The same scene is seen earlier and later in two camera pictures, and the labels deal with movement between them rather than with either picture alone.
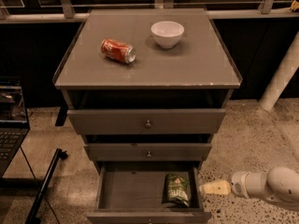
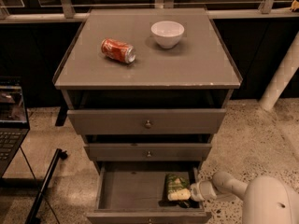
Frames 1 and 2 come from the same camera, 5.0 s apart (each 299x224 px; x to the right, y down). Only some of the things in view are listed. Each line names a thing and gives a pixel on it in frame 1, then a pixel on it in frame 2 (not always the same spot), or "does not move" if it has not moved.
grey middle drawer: [148, 151] does not move
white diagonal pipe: [282, 77] does not move
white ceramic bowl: [167, 33] does not move
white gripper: [238, 184] → [198, 191]
